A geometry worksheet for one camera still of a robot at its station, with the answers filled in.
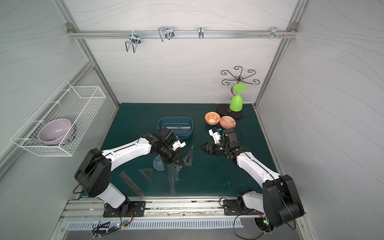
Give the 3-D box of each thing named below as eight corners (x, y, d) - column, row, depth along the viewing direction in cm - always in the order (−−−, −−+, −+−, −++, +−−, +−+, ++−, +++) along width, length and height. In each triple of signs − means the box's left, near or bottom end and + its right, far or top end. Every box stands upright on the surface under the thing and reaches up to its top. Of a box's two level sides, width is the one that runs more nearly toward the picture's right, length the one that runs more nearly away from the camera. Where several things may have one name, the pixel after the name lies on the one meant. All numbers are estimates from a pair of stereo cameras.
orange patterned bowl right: (220, 129, 108) (221, 125, 104) (219, 119, 114) (219, 115, 110) (235, 129, 108) (236, 125, 104) (233, 119, 114) (234, 115, 110)
